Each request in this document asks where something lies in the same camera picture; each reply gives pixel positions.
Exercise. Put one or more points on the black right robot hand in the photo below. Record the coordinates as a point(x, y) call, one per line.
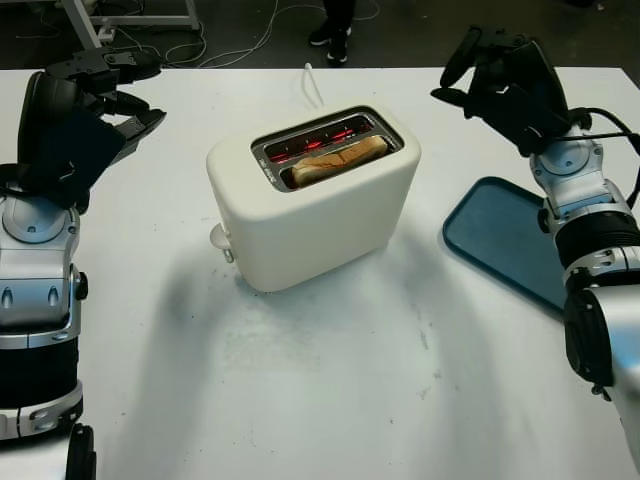
point(530, 90)

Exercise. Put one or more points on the toasted bread slice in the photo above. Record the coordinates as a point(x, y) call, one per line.
point(340, 160)

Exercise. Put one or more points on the white power strip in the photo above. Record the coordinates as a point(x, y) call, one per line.
point(105, 35)

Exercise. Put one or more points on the white two-slot toaster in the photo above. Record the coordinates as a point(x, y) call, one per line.
point(310, 220)

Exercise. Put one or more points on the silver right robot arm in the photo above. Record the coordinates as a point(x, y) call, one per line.
point(600, 240)

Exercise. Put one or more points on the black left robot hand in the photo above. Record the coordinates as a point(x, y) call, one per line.
point(47, 100)

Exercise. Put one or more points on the white metal cart frame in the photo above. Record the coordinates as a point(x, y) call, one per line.
point(145, 17)

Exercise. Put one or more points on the person in dark clothes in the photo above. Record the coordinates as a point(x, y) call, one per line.
point(336, 35)

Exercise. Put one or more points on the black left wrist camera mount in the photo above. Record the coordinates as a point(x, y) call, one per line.
point(75, 150)

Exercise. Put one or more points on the blue plastic tray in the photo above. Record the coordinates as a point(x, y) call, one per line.
point(495, 240)

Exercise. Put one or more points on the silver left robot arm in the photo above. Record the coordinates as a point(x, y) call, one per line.
point(35, 260)

